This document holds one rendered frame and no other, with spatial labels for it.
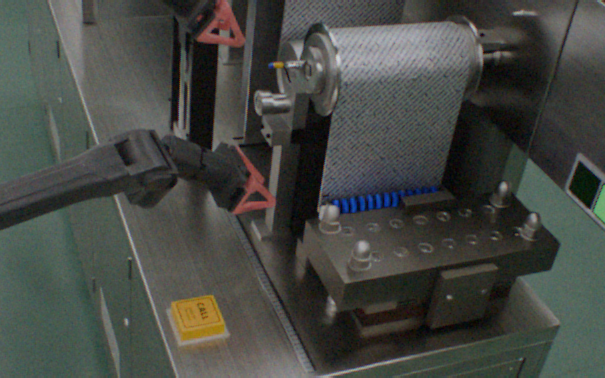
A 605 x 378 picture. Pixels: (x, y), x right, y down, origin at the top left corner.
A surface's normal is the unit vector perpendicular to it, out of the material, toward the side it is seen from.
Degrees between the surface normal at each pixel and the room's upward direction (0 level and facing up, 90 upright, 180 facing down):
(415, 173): 90
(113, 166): 26
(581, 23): 90
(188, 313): 0
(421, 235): 0
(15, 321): 0
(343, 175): 90
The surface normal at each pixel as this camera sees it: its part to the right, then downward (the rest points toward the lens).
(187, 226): 0.11, -0.81
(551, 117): -0.92, 0.13
